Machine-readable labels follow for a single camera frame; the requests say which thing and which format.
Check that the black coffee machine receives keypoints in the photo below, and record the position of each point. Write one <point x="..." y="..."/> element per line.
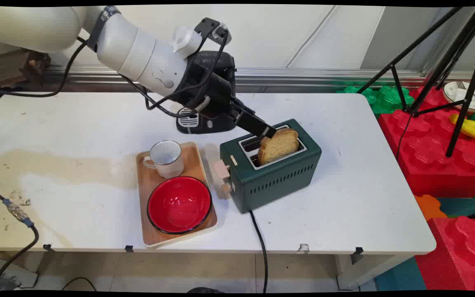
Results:
<point x="225" y="62"/>

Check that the white enamel mug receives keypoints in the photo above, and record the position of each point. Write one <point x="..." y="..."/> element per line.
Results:
<point x="167" y="159"/>

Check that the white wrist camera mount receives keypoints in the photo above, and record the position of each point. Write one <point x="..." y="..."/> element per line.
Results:
<point x="186" y="39"/>

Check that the beige toaster knob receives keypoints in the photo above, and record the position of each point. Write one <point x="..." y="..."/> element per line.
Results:
<point x="226" y="190"/>

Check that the toast bread slice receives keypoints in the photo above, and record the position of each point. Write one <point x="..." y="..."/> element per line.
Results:
<point x="278" y="146"/>

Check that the wooden frame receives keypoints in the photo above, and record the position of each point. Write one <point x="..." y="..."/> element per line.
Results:
<point x="10" y="68"/>

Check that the metal fork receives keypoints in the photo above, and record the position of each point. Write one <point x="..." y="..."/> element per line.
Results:
<point x="464" y="87"/>

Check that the white table leg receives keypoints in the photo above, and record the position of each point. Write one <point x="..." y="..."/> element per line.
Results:
<point x="369" y="270"/>

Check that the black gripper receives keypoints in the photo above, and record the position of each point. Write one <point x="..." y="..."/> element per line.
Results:
<point x="210" y="93"/>

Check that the beige toaster lever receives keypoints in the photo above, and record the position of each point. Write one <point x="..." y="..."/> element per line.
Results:
<point x="222" y="169"/>

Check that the dark green toaster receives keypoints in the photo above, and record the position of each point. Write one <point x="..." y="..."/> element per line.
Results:
<point x="278" y="181"/>

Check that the wooden serving tray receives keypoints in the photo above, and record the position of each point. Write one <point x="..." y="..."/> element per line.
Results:
<point x="151" y="194"/>

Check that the yellow toy banana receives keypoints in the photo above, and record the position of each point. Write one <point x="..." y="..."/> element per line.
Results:
<point x="474" y="128"/>

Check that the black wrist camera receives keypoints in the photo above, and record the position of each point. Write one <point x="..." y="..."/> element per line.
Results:
<point x="212" y="28"/>

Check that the white bowl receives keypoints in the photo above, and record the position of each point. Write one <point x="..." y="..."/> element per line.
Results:
<point x="454" y="93"/>

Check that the large red foam block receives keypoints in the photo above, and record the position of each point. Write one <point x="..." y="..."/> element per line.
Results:
<point x="431" y="152"/>

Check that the blue foam mat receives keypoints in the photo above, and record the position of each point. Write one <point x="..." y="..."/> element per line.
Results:
<point x="402" y="276"/>

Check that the aluminium wall rail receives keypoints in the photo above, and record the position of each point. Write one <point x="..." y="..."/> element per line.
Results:
<point x="324" y="76"/>

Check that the green foam block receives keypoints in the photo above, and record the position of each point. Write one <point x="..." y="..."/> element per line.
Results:
<point x="382" y="99"/>

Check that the black table edge clip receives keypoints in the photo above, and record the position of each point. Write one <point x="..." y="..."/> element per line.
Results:
<point x="48" y="247"/>
<point x="358" y="250"/>
<point x="129" y="248"/>

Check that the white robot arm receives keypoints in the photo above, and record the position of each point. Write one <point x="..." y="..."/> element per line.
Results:
<point x="138" y="57"/>

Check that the small red foam block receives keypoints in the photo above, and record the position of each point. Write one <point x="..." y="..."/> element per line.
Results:
<point x="460" y="255"/>

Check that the orange foam piece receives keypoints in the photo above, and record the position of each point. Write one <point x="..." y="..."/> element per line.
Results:
<point x="429" y="206"/>

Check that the black camera tripod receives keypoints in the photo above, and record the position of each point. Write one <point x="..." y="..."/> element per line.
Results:
<point x="464" y="45"/>

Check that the red bowl with black rim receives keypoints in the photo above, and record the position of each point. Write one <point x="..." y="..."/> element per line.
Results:
<point x="179" y="205"/>

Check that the teal foam mat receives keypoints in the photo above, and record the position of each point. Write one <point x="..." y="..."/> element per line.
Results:
<point x="464" y="206"/>

